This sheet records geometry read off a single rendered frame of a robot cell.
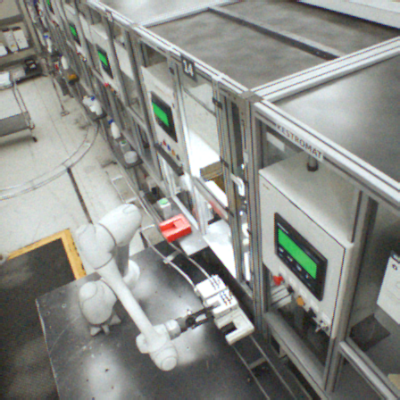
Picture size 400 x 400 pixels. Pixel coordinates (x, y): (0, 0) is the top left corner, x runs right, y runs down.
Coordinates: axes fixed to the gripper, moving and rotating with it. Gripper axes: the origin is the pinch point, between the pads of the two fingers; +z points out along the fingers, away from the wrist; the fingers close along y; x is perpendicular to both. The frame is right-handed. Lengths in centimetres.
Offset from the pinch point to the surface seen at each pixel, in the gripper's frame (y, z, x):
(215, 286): 3.7, 6.1, 9.3
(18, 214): -89, -106, 274
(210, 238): 1.0, 20.5, 43.4
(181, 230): 6, 8, 54
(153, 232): -89, 11, 164
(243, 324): -4.0, 8.6, -13.2
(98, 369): -23, -65, 13
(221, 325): -4.1, -0.6, -8.1
